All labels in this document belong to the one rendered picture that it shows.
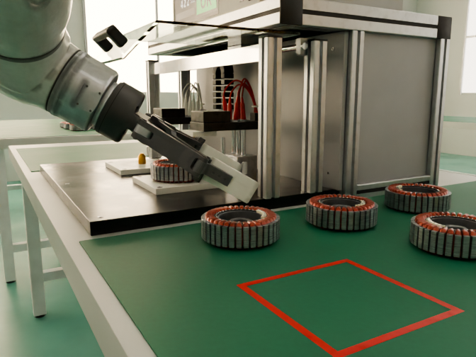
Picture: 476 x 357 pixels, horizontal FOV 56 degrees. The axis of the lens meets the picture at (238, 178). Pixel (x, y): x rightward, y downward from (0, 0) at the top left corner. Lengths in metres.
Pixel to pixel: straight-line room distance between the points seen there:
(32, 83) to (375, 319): 0.45
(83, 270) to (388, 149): 0.66
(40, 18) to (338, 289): 0.40
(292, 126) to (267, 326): 0.64
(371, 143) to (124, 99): 0.54
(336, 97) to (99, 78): 0.48
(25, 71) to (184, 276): 0.29
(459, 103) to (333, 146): 7.30
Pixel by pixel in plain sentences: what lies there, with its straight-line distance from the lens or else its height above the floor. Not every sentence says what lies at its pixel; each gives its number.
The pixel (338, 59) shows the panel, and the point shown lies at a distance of 0.89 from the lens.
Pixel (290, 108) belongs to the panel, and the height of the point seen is 0.92.
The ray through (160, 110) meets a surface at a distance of 1.14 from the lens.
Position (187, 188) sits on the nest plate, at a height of 0.78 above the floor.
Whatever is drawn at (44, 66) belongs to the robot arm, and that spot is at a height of 0.98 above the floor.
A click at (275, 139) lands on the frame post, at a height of 0.88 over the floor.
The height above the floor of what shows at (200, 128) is 0.89.
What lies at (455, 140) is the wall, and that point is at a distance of 8.21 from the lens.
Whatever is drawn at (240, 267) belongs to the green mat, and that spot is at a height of 0.75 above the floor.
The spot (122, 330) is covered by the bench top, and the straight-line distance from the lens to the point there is 0.43.
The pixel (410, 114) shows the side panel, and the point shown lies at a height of 0.91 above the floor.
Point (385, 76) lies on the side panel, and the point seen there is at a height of 0.99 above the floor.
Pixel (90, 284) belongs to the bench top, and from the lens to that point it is 0.53.
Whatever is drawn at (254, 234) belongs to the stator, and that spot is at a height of 0.77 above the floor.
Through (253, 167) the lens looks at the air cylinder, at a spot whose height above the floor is 0.80.
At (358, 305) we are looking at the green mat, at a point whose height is 0.75.
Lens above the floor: 0.95
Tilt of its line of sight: 10 degrees down
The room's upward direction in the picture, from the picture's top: straight up
